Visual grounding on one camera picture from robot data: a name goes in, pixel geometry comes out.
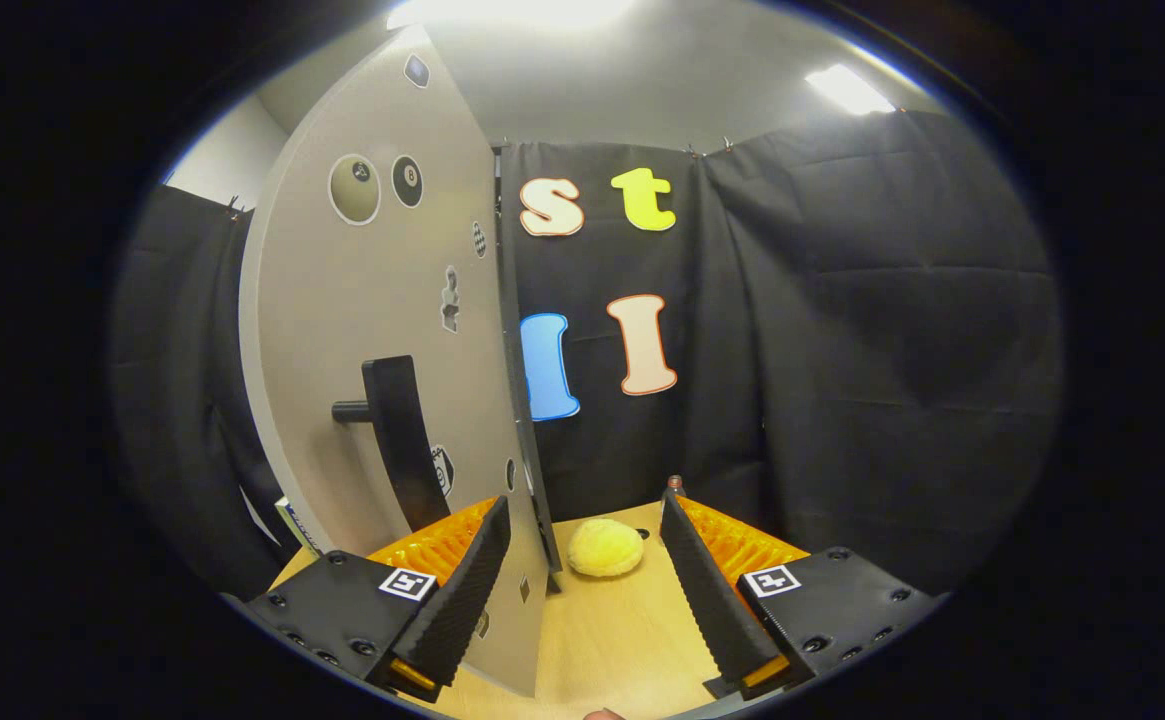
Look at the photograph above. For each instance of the small ceiling light panel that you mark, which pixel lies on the small ceiling light panel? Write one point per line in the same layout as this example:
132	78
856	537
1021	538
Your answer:
850	90

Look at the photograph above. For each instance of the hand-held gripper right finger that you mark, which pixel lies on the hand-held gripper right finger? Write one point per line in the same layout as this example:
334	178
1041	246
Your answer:
702	590

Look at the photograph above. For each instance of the black backdrop cloth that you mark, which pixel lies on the black backdrop cloth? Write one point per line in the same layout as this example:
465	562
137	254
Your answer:
842	350

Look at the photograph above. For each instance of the green book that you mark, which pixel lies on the green book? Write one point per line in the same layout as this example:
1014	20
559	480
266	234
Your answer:
297	525

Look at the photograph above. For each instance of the dark grey shoe cabinet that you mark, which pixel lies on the dark grey shoe cabinet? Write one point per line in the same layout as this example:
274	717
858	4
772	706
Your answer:
532	480

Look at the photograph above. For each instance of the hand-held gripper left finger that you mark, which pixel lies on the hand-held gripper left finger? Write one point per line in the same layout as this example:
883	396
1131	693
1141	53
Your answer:
462	590

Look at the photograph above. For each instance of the yellow plush toy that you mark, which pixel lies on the yellow plush toy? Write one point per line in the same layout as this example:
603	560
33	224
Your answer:
606	548

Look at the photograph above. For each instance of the large ceiling light panel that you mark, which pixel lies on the large ceiling light panel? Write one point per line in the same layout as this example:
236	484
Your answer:
512	10

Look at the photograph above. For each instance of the white paper sheet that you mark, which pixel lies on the white paper sheet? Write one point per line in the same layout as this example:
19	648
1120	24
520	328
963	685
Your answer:
257	520

